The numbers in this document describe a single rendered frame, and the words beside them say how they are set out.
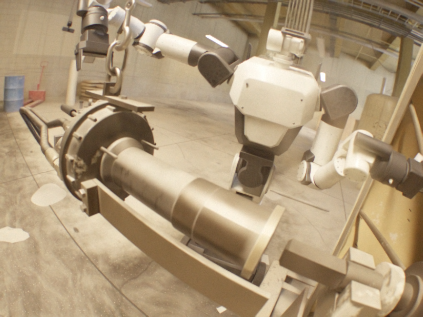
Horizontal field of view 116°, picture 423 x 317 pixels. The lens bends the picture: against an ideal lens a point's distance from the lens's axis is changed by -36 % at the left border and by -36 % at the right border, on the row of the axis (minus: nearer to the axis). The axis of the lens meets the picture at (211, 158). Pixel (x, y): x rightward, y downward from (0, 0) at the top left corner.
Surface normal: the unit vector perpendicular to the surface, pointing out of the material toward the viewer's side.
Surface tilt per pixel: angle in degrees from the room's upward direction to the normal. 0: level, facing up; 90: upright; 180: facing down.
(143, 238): 90
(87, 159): 85
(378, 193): 89
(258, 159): 109
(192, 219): 75
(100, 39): 65
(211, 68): 113
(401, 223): 80
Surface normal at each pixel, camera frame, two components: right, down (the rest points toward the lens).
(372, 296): 0.22, -0.92
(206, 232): -0.48, 0.09
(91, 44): 0.85, -0.07
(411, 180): -0.54, 0.68
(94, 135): 0.71, 0.12
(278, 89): -0.36, 0.54
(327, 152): -0.18, 0.42
